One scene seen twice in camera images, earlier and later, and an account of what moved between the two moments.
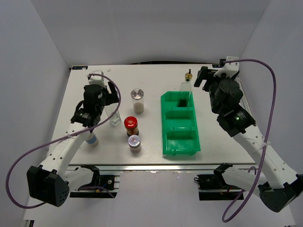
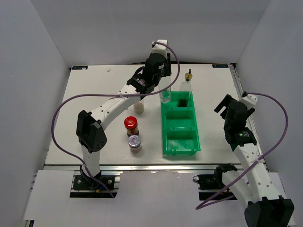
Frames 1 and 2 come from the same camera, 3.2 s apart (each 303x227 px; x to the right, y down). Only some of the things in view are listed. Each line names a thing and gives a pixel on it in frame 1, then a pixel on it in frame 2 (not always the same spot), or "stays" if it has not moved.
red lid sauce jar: [130, 124] stays
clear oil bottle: [112, 109] → [165, 95]
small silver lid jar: [134, 143] stays
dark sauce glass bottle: [186, 89] stays
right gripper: [204, 74] → [224, 102]
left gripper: [112, 98] → [167, 65]
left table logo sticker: [79, 67] stays
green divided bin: [180, 133] stays
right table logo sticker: [217, 66] stays
